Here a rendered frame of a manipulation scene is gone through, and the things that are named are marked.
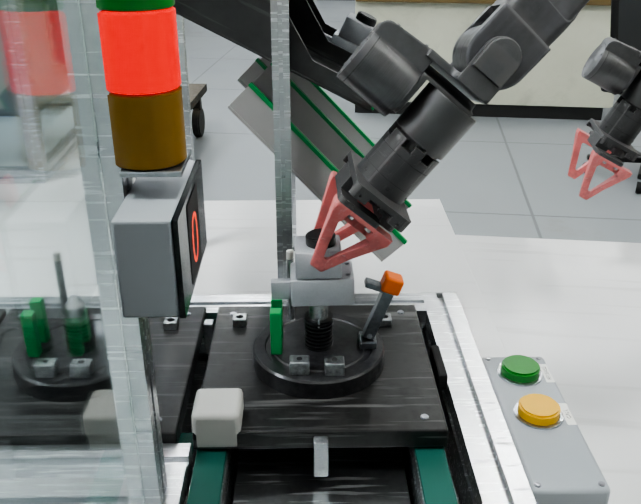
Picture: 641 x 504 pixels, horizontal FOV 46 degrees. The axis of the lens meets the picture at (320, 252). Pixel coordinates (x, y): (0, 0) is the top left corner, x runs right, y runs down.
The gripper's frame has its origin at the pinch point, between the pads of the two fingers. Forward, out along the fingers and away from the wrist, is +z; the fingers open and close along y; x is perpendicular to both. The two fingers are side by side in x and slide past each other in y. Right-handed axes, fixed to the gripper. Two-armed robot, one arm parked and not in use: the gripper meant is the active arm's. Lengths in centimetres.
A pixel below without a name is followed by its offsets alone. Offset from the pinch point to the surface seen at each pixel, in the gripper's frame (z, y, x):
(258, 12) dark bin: -11.6, -22.5, -17.8
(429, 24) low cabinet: -22, -453, 94
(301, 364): 8.8, 5.4, 4.6
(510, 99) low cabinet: -21, -445, 169
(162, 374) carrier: 20.5, 1.8, -4.6
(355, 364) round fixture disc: 6.5, 3.3, 9.8
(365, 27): -17.2, -39.4, -4.3
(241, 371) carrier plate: 15.3, 1.5, 1.8
